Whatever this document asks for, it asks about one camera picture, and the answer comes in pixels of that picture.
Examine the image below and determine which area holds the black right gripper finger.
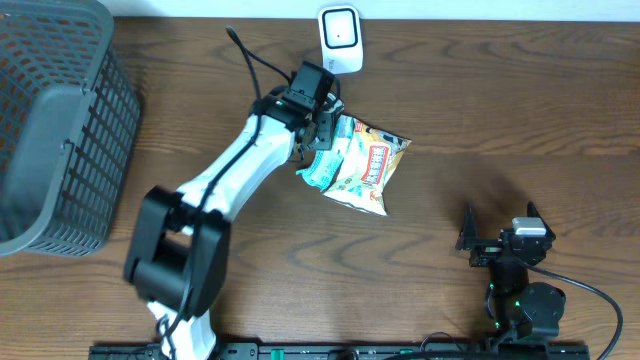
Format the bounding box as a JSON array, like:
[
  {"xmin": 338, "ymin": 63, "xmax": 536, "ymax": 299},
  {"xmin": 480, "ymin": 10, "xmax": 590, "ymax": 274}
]
[
  {"xmin": 526, "ymin": 201, "xmax": 556, "ymax": 241},
  {"xmin": 455, "ymin": 203, "xmax": 478, "ymax": 251}
]

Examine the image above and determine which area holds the yellow snack bag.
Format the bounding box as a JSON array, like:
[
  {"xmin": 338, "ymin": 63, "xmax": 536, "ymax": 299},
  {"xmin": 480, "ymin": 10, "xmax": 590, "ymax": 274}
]
[{"xmin": 323, "ymin": 116, "xmax": 411, "ymax": 216}]

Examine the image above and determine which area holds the dark grey plastic basket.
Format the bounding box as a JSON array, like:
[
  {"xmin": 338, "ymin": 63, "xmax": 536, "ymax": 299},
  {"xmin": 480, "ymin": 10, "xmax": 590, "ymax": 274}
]
[{"xmin": 1, "ymin": 1, "xmax": 141, "ymax": 257}]

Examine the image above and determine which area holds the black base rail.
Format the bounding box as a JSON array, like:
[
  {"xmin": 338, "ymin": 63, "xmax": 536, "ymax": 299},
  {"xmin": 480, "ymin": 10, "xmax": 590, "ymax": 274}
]
[{"xmin": 88, "ymin": 341, "xmax": 591, "ymax": 360}]

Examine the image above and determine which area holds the white barcode scanner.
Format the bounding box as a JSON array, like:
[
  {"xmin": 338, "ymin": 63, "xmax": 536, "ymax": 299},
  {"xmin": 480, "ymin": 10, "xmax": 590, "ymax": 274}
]
[{"xmin": 317, "ymin": 5, "xmax": 364, "ymax": 75}]

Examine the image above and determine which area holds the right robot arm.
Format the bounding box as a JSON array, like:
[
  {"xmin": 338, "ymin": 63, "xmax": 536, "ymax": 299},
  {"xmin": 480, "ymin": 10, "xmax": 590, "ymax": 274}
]
[{"xmin": 456, "ymin": 202, "xmax": 566, "ymax": 353}]

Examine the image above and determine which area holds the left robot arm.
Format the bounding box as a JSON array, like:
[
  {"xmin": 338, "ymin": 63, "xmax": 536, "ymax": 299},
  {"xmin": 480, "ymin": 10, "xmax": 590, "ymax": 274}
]
[{"xmin": 123, "ymin": 62, "xmax": 342, "ymax": 359}]

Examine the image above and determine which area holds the teal wipes packet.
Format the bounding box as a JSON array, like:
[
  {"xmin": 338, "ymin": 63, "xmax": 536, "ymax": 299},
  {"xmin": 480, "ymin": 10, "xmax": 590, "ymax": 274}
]
[{"xmin": 296, "ymin": 115, "xmax": 355, "ymax": 192}]

